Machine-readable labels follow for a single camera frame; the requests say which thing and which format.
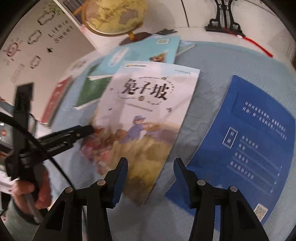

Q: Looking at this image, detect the sun wall decal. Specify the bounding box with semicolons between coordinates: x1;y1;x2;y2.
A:
1;38;22;64

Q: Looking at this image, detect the light blue book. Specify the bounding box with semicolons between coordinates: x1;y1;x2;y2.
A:
88;34;181;80

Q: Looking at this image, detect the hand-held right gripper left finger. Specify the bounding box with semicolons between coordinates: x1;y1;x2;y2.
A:
31;157;129;241

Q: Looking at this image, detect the light blue textured mat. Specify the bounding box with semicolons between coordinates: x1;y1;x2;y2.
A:
42;40;296;239

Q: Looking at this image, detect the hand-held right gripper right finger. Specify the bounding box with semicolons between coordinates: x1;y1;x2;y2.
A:
173;158;270;241

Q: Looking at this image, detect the black metal book stand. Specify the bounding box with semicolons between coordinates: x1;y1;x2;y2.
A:
204;0;246;38

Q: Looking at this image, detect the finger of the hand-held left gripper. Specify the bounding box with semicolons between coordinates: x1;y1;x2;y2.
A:
45;138;80;158
38;125;96;146

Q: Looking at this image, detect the white illustrated book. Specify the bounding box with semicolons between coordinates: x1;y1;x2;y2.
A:
79;61;201;207

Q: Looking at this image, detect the dark blue book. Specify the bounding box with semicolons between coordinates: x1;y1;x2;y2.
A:
165;74;296;227

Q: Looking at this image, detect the row of dark grey volumes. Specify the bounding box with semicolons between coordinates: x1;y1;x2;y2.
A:
62;0;86;15

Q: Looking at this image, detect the person's left hand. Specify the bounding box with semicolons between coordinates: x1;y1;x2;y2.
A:
11;165;53;212

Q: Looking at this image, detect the dark green book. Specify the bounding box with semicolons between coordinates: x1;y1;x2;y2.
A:
74;75;112;110

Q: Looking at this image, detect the antique yellow globe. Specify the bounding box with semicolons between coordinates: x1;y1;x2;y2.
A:
81;0;148;45

